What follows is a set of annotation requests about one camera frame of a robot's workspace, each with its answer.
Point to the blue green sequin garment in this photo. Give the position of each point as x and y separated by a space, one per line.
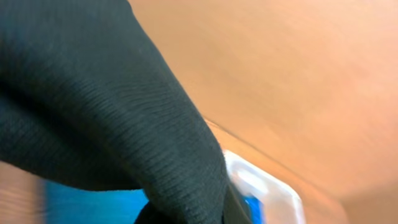
255 207

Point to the black cloth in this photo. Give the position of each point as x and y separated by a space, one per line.
88 101

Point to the blue denim cloth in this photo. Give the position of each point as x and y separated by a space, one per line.
67 205

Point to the clear plastic storage bin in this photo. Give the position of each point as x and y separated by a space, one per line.
281 203

